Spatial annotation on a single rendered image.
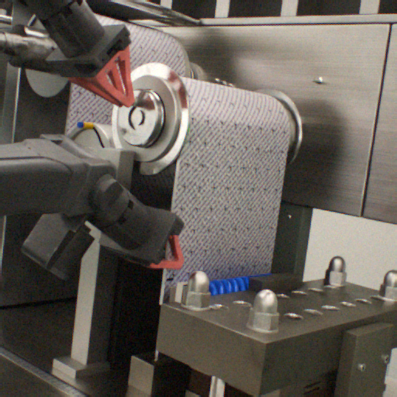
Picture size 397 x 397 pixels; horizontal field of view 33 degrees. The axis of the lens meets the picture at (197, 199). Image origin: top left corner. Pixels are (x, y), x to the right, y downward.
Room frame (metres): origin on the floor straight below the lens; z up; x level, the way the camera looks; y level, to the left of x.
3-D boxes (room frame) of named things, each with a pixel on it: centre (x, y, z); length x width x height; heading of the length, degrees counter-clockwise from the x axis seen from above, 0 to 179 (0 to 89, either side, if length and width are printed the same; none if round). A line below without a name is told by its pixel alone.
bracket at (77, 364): (0.88, 0.13, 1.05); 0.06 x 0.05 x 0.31; 138
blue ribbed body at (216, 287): (0.92, -0.07, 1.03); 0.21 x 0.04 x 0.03; 138
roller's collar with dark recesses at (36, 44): (1.04, 0.28, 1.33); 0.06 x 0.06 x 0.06; 48
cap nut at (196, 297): (0.79, -0.01, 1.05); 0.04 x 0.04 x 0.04
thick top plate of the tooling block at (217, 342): (0.89, -0.16, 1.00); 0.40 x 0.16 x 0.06; 138
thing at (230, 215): (0.94, -0.05, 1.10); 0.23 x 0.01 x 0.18; 138
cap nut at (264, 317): (0.74, -0.09, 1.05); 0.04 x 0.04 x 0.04
